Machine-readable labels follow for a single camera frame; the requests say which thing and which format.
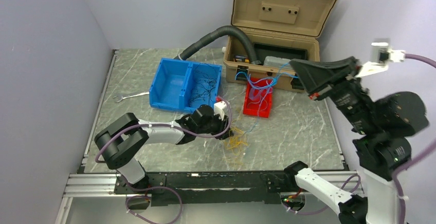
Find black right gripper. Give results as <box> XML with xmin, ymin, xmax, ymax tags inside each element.
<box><xmin>288</xmin><ymin>53</ymin><xmax>377</xmax><ymax>131</ymax></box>

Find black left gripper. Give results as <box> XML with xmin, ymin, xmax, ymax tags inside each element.
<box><xmin>196</xmin><ymin>111</ymin><xmax>234</xmax><ymax>140</ymax></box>

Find yellow blue black wires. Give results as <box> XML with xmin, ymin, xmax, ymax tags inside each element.
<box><xmin>221</xmin><ymin>127</ymin><xmax>251</xmax><ymax>169</ymax></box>

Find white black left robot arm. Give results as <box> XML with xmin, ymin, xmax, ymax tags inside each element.
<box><xmin>94</xmin><ymin>105</ymin><xmax>234</xmax><ymax>193</ymax></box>

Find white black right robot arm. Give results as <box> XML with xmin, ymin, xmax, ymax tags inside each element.
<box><xmin>283</xmin><ymin>57</ymin><xmax>429</xmax><ymax>223</ymax></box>

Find grey plastic case in toolbox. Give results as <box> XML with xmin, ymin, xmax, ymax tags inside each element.
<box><xmin>263</xmin><ymin>56</ymin><xmax>295</xmax><ymax>72</ymax></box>

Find red plastic bin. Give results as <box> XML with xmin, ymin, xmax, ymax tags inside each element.
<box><xmin>243</xmin><ymin>78</ymin><xmax>275</xmax><ymax>118</ymax></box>

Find blue double plastic bin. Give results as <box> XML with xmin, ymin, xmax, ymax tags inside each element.
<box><xmin>149</xmin><ymin>58</ymin><xmax>222</xmax><ymax>114</ymax></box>

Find black tray in toolbox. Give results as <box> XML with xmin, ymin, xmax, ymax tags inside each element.
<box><xmin>253</xmin><ymin>43</ymin><xmax>308</xmax><ymax>63</ymax></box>

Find tan plastic toolbox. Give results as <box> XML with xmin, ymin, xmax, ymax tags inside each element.
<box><xmin>223</xmin><ymin>0</ymin><xmax>338</xmax><ymax>92</ymax></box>

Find small box in toolbox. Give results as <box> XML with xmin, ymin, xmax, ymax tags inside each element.
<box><xmin>234</xmin><ymin>55</ymin><xmax>250</xmax><ymax>63</ymax></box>

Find silver wrench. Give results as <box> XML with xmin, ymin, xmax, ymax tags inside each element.
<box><xmin>113</xmin><ymin>91</ymin><xmax>149</xmax><ymax>103</ymax></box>

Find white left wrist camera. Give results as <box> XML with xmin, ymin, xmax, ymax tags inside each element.
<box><xmin>213</xmin><ymin>96</ymin><xmax>228</xmax><ymax>120</ymax></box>

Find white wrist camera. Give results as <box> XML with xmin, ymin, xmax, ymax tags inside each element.
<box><xmin>355</xmin><ymin>38</ymin><xmax>406</xmax><ymax>78</ymax></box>
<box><xmin>213</xmin><ymin>96</ymin><xmax>228</xmax><ymax>120</ymax></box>

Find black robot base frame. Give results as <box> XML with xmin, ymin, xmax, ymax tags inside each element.
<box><xmin>114</xmin><ymin>161</ymin><xmax>308</xmax><ymax>207</ymax></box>

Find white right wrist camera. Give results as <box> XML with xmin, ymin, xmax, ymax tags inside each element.
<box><xmin>355</xmin><ymin>38</ymin><xmax>406</xmax><ymax>78</ymax></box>

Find grey corrugated hose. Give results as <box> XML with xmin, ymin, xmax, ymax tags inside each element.
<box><xmin>177</xmin><ymin>25</ymin><xmax>262</xmax><ymax>66</ymax></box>

